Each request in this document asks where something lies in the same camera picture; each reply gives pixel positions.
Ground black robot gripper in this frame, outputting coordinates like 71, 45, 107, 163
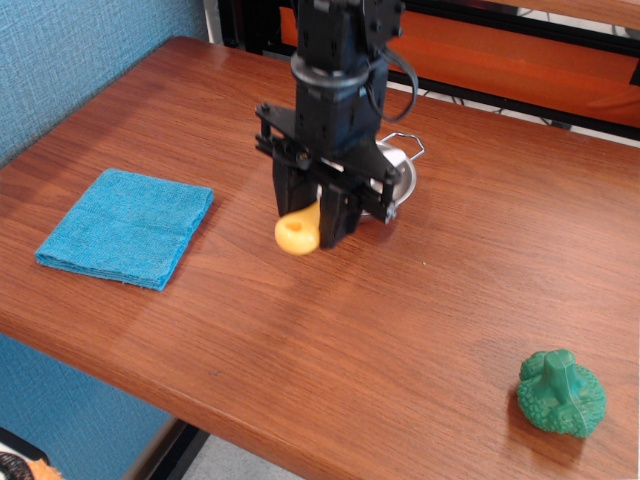
256, 54, 400, 249

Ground yellow handled toy knife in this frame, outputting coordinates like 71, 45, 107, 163
274, 201, 320, 256

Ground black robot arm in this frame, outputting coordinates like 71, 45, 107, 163
256, 1, 404, 249

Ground orange fuzzy object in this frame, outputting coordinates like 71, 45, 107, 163
26, 459, 63, 480

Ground blue folded cloth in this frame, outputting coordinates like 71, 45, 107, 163
35, 169, 214, 291

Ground green toy broccoli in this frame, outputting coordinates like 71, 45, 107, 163
517, 349, 607, 439

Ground orange panel with black frame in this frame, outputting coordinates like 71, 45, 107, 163
279, 0, 640, 141

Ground black table leg frame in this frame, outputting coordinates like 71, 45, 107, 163
121, 417, 209, 480

